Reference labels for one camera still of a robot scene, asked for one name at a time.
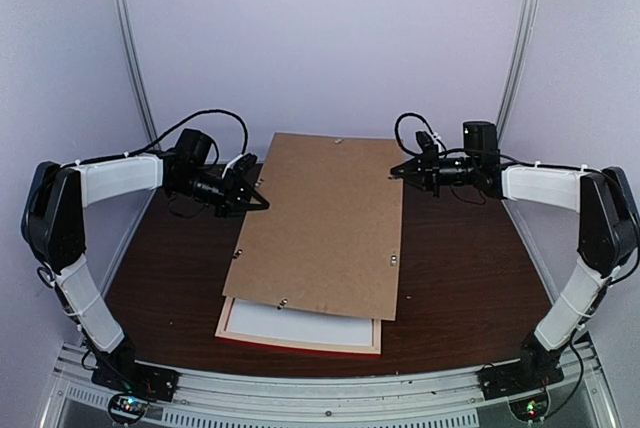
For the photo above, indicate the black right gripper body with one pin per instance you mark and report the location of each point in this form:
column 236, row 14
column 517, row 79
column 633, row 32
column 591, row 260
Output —
column 444, row 173

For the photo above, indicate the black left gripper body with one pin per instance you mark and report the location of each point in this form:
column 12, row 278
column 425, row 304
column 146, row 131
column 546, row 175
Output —
column 215, row 193

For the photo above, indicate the brown backing board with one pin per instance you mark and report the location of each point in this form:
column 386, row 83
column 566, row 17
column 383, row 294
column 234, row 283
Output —
column 330, row 240

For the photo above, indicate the white mat board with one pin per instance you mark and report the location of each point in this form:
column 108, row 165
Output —
column 300, row 325

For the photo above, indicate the red wooden picture frame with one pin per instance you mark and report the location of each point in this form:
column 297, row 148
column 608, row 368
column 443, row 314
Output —
column 300, row 348

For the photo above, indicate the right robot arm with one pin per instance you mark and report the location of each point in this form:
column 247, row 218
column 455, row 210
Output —
column 606, row 233

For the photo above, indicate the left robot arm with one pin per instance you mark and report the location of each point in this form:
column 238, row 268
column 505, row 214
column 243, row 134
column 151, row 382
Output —
column 53, row 226

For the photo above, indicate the left circuit board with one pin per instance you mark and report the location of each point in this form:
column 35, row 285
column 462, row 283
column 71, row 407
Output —
column 125, row 408

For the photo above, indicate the circuit board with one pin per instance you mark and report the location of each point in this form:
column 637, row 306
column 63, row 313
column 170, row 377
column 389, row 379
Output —
column 125, row 408
column 529, row 409

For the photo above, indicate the right circuit board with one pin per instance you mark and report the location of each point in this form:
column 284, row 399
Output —
column 529, row 409

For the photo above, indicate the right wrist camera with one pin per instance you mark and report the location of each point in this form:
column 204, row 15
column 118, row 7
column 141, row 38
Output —
column 480, row 142

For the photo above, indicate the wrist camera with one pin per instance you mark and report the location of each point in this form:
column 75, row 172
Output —
column 193, row 147
column 480, row 142

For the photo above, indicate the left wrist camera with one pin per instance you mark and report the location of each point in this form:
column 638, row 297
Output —
column 193, row 147

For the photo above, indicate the aluminium front rail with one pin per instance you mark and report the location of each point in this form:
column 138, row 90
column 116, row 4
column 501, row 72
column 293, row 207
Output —
column 451, row 398

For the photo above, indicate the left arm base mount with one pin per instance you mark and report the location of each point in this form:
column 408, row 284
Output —
column 135, row 378

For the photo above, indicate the right aluminium corner post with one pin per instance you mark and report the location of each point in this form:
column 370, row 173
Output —
column 524, row 32

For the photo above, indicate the aluminium corner post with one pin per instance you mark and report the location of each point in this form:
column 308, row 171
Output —
column 133, row 68
column 524, row 32

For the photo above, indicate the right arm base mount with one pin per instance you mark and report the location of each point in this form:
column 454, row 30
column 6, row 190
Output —
column 520, row 373

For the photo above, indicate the left aluminium corner post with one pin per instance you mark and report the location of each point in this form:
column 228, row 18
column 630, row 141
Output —
column 133, row 68

